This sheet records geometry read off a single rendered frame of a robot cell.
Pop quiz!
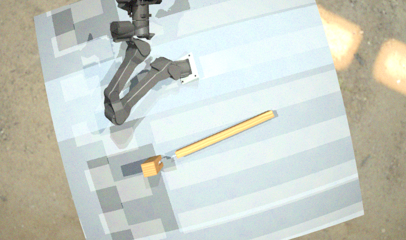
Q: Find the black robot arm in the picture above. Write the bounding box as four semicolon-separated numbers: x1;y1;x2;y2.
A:
104;20;192;125

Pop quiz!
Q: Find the brown wooden post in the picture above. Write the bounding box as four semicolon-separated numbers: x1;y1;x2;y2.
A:
141;155;163;177

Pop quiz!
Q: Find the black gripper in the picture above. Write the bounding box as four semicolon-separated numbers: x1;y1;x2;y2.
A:
116;0;162;20

